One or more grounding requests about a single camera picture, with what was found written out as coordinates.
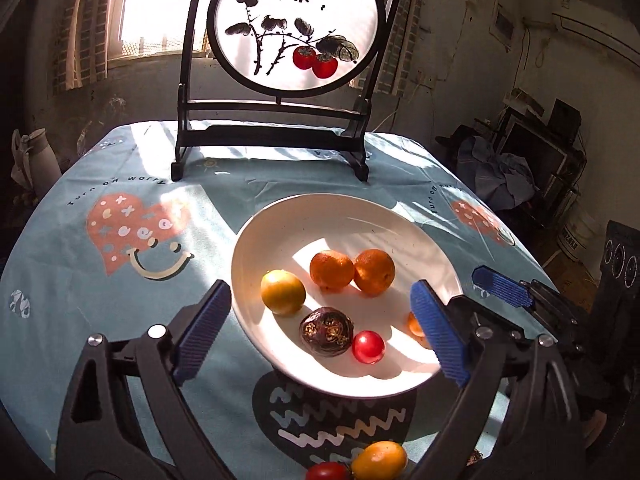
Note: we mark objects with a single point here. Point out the small red cherry tomato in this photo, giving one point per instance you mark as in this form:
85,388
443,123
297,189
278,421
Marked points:
368,347

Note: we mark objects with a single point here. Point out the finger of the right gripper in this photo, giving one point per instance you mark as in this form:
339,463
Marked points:
538,299

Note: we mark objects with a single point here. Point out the white oval plate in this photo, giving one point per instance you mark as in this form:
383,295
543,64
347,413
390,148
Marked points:
285,236

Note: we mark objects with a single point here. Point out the small red fruit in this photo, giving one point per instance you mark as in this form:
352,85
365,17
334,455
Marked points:
328,471

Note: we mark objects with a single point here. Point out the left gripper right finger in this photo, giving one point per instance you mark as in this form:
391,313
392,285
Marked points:
470,343

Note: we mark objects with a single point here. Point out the large textured orange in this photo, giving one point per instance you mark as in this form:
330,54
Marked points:
374,271

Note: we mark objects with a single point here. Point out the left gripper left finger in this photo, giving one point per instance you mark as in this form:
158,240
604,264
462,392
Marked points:
100,436

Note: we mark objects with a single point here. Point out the white ceramic jug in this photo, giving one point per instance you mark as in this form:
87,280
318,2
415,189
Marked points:
35,166

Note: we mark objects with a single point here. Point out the black speaker box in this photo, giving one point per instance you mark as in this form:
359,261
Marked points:
620,261

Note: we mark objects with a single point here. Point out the light blue patterned tablecloth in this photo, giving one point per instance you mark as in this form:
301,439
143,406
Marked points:
116,246

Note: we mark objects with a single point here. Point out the left curtain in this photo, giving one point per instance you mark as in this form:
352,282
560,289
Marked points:
86,38

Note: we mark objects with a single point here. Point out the right curtain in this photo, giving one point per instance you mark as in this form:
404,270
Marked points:
394,73

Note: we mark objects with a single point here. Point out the curtain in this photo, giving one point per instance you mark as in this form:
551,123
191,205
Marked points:
86,38
394,73

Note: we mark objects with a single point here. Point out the small yellow fruit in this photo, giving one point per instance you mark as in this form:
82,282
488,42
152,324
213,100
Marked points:
416,331

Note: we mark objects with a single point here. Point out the pile of grey clothes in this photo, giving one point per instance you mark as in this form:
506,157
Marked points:
501,181

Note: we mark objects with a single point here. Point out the wrinkled dark passion fruit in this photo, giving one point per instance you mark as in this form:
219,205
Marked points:
326,332

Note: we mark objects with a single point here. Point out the yellow-green fruit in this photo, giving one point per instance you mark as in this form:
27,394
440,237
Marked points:
282,292

